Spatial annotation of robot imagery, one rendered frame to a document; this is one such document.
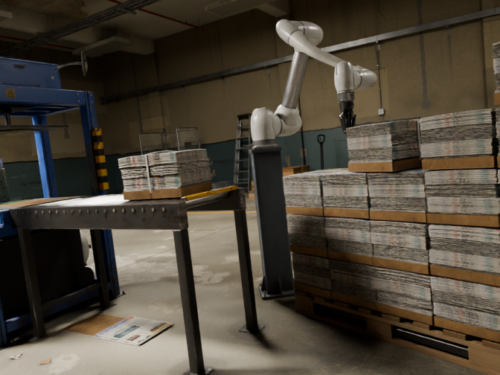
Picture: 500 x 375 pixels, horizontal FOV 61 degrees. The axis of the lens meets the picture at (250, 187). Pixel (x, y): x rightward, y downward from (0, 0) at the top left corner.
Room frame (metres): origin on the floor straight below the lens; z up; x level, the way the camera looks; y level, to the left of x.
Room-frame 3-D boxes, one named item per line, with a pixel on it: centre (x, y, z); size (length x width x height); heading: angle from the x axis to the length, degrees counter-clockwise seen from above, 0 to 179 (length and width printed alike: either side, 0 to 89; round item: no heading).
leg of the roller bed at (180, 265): (1.88, 0.33, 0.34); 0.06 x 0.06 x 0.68; 58
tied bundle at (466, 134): (1.80, -0.98, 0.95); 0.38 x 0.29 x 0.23; 129
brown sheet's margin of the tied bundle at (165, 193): (2.21, 0.34, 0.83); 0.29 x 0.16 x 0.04; 153
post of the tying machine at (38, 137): (3.49, 1.64, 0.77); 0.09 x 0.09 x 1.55; 58
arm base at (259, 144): (2.88, -0.11, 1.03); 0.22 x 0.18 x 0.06; 95
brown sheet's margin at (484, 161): (1.80, -0.98, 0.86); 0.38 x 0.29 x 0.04; 129
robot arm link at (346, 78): (2.32, -0.58, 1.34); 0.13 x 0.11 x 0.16; 125
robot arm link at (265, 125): (2.89, -0.14, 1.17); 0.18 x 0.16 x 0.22; 125
